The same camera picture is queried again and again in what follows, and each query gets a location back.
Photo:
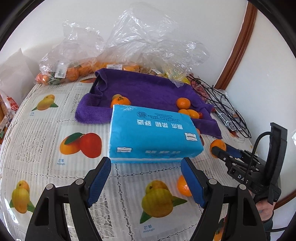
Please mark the grey checked packaged cloth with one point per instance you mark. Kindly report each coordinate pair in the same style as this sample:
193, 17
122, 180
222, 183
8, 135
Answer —
229, 117

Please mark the large orange mandarin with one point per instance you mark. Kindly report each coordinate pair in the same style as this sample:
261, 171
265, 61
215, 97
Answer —
121, 100

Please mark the brown wooden door frame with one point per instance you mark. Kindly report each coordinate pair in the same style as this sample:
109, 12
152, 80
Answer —
239, 48

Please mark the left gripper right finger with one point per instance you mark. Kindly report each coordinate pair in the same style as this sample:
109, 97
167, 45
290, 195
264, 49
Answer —
209, 194

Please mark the yellow fruit bag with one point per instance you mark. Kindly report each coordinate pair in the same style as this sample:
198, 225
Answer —
177, 76

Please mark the bag of red fruits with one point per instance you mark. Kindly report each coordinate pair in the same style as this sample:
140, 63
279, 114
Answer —
199, 89

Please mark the purple towel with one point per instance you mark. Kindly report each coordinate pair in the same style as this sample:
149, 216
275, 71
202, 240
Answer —
142, 90

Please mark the white plastic bag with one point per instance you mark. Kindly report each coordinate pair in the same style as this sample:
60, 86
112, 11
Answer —
16, 78

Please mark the red paper bag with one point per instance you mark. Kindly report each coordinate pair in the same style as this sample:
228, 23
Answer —
13, 105

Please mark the blue tissue pack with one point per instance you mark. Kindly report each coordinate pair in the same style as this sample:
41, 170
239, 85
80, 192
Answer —
146, 135

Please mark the small green-brown round fruit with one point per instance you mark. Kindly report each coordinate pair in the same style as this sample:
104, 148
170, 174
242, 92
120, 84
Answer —
116, 96

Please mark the large clear plastic bag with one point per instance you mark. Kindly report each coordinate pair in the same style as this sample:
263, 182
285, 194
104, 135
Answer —
146, 36

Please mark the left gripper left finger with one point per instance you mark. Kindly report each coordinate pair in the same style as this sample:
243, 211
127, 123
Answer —
82, 194

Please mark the clear plastic bag of oranges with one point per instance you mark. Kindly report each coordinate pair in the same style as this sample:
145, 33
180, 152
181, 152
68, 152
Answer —
74, 57

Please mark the right hand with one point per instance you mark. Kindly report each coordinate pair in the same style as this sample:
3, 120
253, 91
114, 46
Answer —
265, 209

